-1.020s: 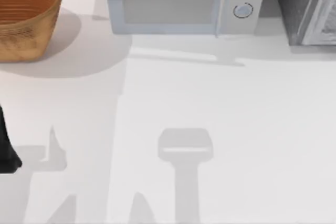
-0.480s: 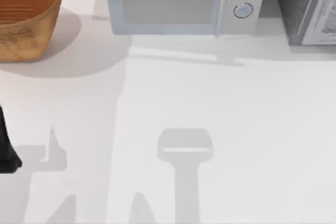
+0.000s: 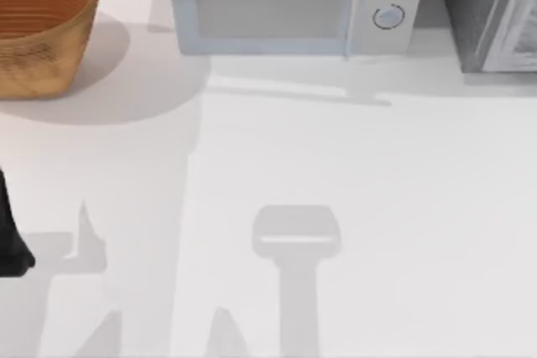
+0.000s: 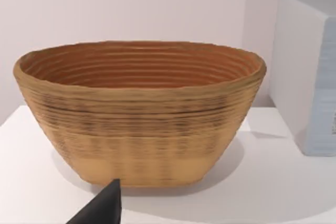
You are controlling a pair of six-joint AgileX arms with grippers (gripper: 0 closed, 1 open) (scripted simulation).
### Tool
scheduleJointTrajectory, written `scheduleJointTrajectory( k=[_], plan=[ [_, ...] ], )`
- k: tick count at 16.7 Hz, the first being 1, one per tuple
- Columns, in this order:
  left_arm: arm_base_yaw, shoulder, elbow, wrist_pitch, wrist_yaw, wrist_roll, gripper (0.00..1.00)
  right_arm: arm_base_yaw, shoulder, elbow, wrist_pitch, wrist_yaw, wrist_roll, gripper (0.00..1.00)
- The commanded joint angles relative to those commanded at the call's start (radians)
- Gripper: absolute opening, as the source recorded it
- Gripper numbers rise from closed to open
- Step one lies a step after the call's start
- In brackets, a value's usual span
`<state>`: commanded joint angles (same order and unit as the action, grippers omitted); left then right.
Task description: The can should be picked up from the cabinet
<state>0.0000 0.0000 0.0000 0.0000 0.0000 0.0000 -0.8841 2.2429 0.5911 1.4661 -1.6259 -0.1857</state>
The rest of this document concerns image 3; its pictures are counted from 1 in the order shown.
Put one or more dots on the pale microwave oven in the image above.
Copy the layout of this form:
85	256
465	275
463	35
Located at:
377	39

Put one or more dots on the microwave oven door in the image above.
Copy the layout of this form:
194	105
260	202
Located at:
268	1

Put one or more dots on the round microwave knob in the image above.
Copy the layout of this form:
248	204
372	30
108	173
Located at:
388	16

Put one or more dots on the brown woven basket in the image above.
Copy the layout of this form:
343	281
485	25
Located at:
46	39

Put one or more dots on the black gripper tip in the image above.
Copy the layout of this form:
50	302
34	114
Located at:
11	245

